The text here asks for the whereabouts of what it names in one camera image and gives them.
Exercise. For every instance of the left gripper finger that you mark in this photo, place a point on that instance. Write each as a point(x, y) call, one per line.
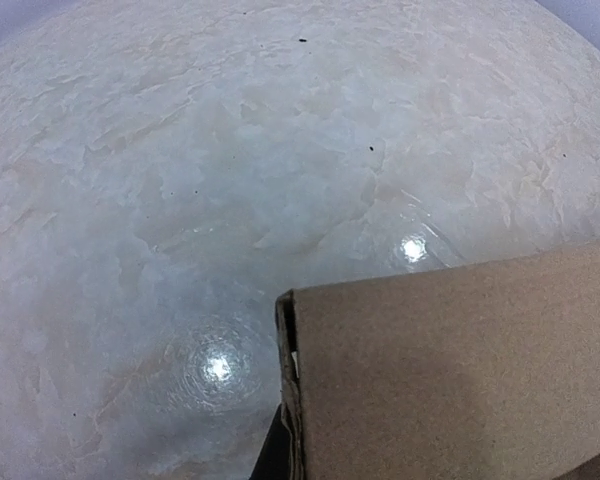
point(274, 460)

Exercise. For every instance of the brown cardboard box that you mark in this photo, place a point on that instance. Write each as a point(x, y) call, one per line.
point(487, 371)

